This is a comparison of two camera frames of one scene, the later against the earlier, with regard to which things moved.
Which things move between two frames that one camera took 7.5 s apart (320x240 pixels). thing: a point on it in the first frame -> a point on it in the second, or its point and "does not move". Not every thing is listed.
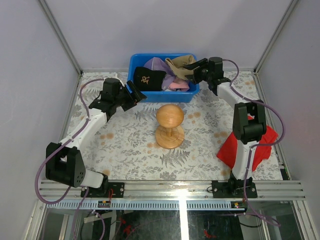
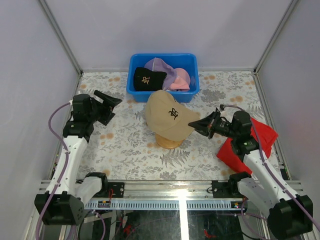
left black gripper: (135, 93) -> (109, 102)
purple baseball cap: (155, 63) does not move
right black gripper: (203, 64) -> (202, 126)
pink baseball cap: (182, 84) does not move
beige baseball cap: (177, 64) -> (167, 118)
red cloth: (227, 153) does not move
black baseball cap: (147, 80) does not move
